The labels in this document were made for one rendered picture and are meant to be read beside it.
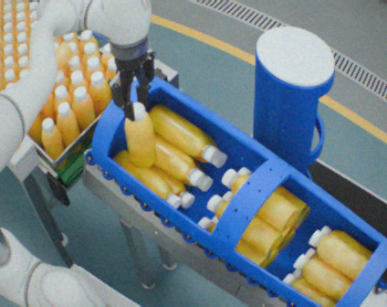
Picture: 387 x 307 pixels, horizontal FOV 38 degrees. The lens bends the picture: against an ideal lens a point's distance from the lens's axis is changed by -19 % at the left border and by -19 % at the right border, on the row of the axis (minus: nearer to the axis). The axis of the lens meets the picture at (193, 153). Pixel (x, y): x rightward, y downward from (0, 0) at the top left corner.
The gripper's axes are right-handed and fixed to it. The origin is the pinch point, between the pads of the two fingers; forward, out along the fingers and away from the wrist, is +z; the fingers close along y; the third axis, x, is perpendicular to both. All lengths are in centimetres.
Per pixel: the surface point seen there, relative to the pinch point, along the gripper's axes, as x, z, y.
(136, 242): 8, 81, -3
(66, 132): 27.6, 29.2, -6.3
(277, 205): -37.7, 12.0, 5.5
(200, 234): -26.3, 19.3, -8.6
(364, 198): -45, 116, 86
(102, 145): 6.9, 15.5, -7.2
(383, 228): -64, 116, 80
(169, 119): 0.0, 17.3, 10.4
